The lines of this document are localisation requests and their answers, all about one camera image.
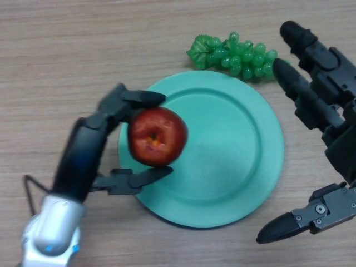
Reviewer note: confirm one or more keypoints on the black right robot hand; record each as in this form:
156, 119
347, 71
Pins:
342, 155

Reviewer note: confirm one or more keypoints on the green plastic grape bunch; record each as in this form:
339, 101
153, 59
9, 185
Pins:
236, 59

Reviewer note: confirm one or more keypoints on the red apple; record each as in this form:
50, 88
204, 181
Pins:
158, 139

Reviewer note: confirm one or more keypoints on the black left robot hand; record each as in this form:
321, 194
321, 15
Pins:
80, 155

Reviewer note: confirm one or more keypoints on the green round plate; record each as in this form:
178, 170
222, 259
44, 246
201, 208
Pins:
222, 155

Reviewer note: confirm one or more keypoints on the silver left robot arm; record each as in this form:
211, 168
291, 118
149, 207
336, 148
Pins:
53, 222

